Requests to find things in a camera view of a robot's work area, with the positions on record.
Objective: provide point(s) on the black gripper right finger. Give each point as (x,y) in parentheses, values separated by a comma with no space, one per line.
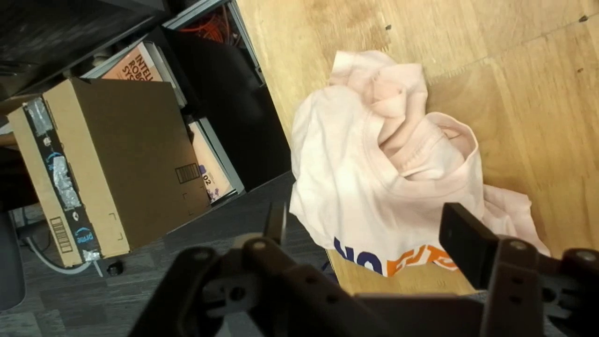
(468,239)

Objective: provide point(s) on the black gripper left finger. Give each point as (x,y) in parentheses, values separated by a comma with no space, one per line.
(273,217)

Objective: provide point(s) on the pale peach printed shirt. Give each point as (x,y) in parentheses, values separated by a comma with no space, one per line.
(361,174)

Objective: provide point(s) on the cardboard box black tape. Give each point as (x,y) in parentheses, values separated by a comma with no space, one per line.
(136,161)

